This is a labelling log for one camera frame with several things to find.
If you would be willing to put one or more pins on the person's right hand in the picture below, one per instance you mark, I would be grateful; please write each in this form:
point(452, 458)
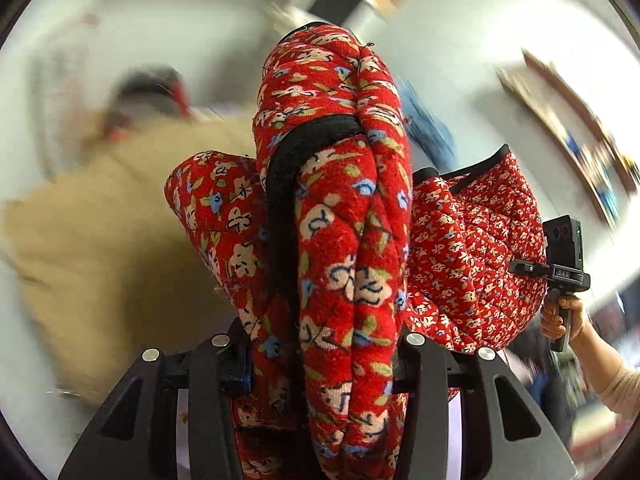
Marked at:
point(552, 317)

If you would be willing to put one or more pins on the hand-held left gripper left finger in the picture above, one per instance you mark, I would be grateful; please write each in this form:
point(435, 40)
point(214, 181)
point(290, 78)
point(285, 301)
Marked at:
point(215, 385)

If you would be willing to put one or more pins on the wooden wall shelf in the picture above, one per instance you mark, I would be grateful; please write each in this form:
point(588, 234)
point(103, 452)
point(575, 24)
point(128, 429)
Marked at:
point(575, 125)

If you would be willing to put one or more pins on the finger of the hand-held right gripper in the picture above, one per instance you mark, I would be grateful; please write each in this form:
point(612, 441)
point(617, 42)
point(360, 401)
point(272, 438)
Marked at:
point(529, 268)

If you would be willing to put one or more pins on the tan garment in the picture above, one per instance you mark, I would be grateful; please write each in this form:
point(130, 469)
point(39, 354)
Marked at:
point(100, 260)

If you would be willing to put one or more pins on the person's right forearm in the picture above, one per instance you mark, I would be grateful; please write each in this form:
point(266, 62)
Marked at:
point(610, 375)

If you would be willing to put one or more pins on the red floral quilted jacket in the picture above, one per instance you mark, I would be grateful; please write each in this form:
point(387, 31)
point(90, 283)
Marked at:
point(340, 210)

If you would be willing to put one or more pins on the blue denim garment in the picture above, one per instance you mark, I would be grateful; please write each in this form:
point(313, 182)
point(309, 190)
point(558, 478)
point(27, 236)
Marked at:
point(430, 135)

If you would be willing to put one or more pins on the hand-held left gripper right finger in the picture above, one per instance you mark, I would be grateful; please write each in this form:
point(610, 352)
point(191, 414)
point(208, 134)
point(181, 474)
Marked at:
point(425, 385)

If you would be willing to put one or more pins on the black and red object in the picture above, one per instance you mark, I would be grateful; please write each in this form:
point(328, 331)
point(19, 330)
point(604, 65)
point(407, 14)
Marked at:
point(150, 95)

